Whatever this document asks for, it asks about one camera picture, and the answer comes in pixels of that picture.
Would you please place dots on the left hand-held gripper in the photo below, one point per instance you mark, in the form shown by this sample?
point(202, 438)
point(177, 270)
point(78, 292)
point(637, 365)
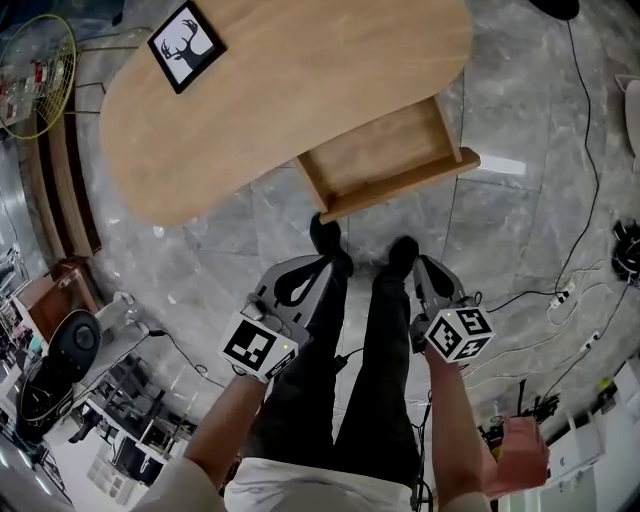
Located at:
point(250, 345)

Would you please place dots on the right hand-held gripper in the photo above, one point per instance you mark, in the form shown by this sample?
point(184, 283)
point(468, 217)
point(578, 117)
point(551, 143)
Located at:
point(460, 332)

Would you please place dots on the wooden drawer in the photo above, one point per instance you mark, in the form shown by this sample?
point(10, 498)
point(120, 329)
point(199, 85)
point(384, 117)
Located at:
point(380, 145)

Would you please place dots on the person's left forearm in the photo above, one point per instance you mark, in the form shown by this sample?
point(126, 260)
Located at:
point(225, 430)

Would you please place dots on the person's right forearm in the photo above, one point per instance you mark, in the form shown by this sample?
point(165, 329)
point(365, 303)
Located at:
point(452, 425)

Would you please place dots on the wooden coffee table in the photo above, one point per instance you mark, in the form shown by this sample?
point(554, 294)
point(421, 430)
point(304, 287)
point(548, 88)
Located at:
point(275, 100)

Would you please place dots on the person's right black shoe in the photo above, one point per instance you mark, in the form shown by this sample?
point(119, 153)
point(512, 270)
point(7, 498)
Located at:
point(402, 252)

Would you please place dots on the person's black shoe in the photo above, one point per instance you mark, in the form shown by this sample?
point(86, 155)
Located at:
point(402, 252)
point(327, 240)

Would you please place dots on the person's left black shoe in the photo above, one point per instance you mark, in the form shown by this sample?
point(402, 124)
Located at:
point(327, 240)

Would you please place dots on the person's black trousers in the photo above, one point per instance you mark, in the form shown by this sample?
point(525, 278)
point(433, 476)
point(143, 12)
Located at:
point(385, 375)

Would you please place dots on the white power strip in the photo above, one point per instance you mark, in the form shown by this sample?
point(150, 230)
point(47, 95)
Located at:
point(590, 340)
point(562, 296)

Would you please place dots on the white low cabinet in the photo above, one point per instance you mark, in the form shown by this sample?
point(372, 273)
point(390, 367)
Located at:
point(580, 450)

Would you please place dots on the black fan with disc base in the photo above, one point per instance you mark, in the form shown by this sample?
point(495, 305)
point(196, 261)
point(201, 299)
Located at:
point(75, 337)

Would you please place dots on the brown wooden cabinet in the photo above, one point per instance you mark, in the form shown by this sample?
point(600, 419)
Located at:
point(50, 300)

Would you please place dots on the dark wooden step platform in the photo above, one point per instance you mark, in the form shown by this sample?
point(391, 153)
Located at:
point(65, 200)

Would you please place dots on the framed deer picture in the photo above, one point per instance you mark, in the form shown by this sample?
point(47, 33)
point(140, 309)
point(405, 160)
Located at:
point(187, 47)

